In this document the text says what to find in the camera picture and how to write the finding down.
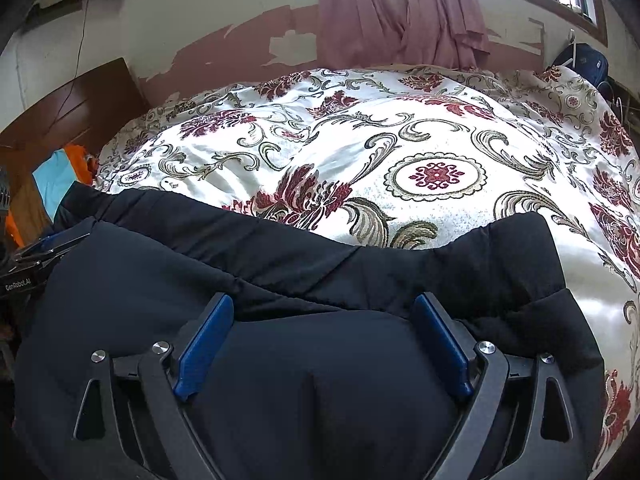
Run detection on pink curtain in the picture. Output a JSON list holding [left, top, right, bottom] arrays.
[[317, 0, 492, 72]]

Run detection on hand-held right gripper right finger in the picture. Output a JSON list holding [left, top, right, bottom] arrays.
[[412, 292, 576, 480]]

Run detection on floral bedspread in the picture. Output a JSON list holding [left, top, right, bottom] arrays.
[[92, 62, 640, 461]]

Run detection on black wall cable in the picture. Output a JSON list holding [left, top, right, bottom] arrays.
[[62, 0, 92, 94]]

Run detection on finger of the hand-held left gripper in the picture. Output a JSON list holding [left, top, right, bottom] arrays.
[[12, 237, 68, 267], [46, 230, 94, 255]]

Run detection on blue bag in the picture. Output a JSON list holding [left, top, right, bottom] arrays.
[[552, 42, 609, 87]]

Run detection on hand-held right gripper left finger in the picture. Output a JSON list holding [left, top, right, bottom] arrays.
[[72, 292, 236, 480]]

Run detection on brown wooden headboard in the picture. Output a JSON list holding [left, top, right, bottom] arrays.
[[0, 57, 152, 196]]

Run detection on orange and blue cloth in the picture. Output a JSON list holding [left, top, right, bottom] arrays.
[[7, 144, 99, 248]]

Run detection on black pants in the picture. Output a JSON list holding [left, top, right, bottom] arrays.
[[12, 182, 608, 480]]

